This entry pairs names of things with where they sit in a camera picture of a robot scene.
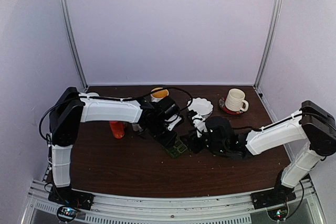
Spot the orange pill bottle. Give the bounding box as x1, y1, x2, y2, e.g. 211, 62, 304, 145
109, 121, 124, 139

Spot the white mug yellow inside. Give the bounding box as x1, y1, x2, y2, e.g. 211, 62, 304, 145
150, 87, 169, 102

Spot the cream ribbed mug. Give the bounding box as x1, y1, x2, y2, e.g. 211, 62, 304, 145
225, 88, 249, 112

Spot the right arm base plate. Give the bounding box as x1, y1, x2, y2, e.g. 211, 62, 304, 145
251, 190, 297, 210

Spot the small white bowl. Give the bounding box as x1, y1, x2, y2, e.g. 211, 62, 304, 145
86, 92, 100, 97

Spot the red round coaster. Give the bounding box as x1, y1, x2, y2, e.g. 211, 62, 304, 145
218, 97, 249, 115

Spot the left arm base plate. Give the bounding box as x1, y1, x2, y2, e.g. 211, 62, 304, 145
48, 186, 94, 210

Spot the left aluminium frame post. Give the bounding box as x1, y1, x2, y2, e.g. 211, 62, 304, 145
60, 0, 89, 90

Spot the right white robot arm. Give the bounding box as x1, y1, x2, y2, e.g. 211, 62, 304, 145
181, 100, 335, 204

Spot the aluminium frame post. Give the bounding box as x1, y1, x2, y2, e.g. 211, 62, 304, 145
60, 0, 89, 90
254, 0, 283, 90

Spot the right aluminium frame post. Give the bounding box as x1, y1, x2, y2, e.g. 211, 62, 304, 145
254, 0, 283, 90

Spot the white scalloped dish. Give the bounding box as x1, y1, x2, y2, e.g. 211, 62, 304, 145
187, 97, 214, 119

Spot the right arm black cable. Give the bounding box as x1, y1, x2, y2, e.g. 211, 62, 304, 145
232, 112, 336, 206

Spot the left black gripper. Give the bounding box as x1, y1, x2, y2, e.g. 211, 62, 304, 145
146, 120, 178, 148

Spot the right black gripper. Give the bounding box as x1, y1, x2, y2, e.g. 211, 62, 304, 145
180, 129, 228, 155

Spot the green weekly pill organizer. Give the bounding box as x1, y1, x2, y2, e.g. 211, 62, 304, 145
165, 137, 188, 158

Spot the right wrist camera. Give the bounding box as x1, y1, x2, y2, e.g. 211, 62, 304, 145
187, 110, 207, 138

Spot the aluminium front rail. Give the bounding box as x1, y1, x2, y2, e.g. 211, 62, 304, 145
19, 179, 327, 223

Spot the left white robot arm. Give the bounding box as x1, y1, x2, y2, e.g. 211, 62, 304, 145
49, 87, 183, 205

